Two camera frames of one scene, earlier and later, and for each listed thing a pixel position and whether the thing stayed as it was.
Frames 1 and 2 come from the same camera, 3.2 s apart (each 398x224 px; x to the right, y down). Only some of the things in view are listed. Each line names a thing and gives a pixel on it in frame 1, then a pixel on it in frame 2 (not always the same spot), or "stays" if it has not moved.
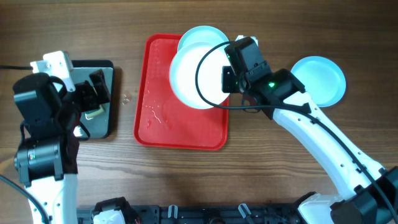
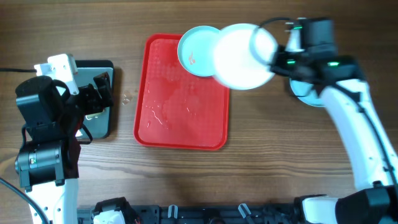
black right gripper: x=227 y=74 → x=278 y=65
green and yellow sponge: x=89 y=116 stays
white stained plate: x=183 y=71 → x=242 y=55
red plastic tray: x=160 y=118 stays
